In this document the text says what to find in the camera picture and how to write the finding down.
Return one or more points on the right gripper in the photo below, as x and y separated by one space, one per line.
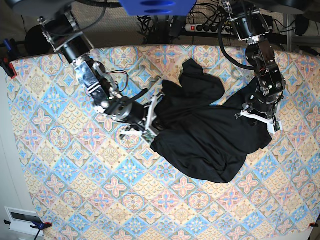
134 114

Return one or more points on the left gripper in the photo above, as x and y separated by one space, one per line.
259 107

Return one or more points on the black t-shirt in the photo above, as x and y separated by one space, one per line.
202 140

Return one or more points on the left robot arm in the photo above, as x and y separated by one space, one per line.
249 26

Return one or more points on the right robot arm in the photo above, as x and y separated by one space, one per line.
62 31

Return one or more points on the patterned tablecloth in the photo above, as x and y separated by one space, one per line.
93 185

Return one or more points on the red clamp lower right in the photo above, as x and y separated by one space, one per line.
312 225

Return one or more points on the black round stool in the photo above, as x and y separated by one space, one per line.
35 42

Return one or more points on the blue clamp lower left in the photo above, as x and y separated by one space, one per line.
37 226

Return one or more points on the red black clamp upper left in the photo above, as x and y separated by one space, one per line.
6 62

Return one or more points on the white floor vent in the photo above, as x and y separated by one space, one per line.
20 220

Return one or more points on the white power strip red switch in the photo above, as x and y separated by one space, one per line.
207 28

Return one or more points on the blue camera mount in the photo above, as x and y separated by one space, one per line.
157 7

